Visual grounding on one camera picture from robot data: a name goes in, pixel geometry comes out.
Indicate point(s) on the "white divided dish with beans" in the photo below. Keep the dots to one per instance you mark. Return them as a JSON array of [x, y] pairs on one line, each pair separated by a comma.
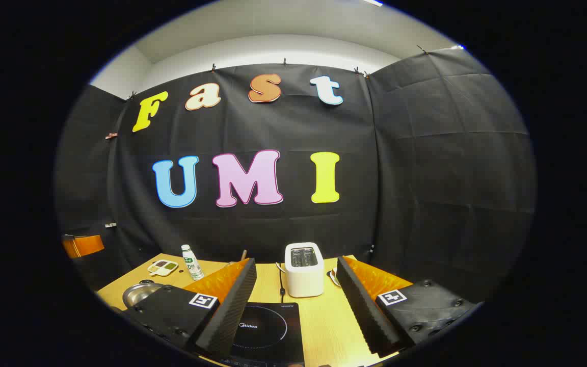
[[162, 267]]

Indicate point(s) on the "sandwich on plate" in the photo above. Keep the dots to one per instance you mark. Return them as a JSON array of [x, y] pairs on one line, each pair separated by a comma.
[[333, 278]]

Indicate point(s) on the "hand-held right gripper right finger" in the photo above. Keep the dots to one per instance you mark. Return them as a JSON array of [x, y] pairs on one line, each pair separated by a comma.
[[365, 311]]

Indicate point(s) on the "black induction cooktop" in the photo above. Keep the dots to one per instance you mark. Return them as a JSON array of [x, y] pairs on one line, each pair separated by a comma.
[[273, 331]]

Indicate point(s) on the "red backdrop clip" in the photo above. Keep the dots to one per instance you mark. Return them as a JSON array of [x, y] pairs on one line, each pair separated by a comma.
[[111, 135]]

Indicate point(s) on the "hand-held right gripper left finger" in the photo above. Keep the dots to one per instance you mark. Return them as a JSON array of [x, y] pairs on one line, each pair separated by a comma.
[[232, 316]]

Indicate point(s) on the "white drink bottle green label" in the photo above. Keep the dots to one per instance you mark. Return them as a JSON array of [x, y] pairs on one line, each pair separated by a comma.
[[192, 265]]

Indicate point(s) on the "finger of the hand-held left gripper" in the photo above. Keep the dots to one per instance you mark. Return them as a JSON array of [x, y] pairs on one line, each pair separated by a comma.
[[87, 245]]

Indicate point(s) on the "white toaster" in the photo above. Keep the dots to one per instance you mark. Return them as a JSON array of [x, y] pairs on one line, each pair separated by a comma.
[[303, 275]]

